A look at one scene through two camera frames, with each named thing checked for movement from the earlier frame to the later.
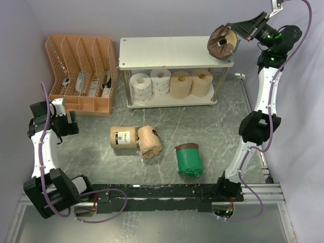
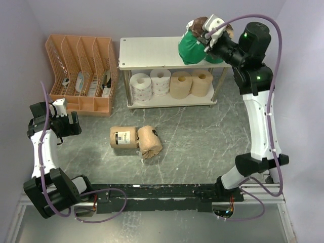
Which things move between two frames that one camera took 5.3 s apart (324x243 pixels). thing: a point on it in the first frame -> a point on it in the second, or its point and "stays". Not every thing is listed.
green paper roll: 189,160 -> 191,50
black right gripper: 246,29 -> 212,48
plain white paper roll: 141,87 stays
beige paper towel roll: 180,84 stays
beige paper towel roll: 201,80 stays
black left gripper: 70,128 stays
